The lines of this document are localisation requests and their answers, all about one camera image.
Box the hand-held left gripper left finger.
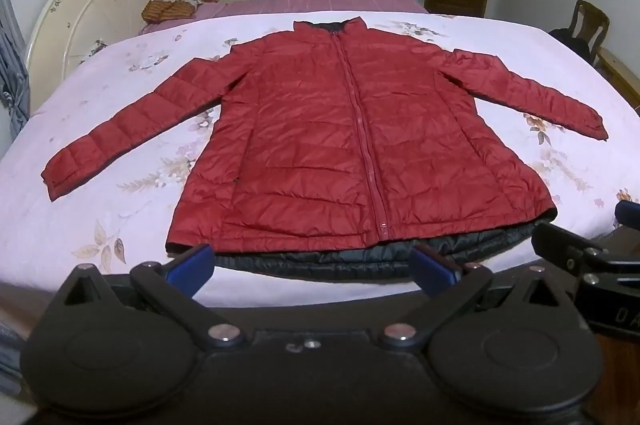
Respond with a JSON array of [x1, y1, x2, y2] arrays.
[[57, 244, 247, 352]]

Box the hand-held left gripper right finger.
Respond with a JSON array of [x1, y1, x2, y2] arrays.
[[379, 243, 577, 351]]

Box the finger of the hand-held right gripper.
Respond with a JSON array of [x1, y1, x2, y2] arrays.
[[614, 200, 640, 233], [531, 222, 640, 277]]

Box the red puffer jacket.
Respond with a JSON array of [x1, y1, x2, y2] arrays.
[[41, 17, 610, 282]]

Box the wooden side table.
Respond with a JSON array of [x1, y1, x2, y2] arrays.
[[597, 47, 640, 108]]

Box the wooden chair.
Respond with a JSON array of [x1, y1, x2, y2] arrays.
[[547, 0, 611, 66]]

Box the brown woven bag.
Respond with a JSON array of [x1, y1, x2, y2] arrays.
[[141, 0, 202, 26]]

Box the grey curtain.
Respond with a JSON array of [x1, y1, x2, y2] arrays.
[[0, 0, 32, 143]]

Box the cream round headboard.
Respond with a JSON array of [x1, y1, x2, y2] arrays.
[[25, 0, 187, 106]]

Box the pink striped bed sheet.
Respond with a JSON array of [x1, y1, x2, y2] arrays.
[[139, 0, 432, 36]]

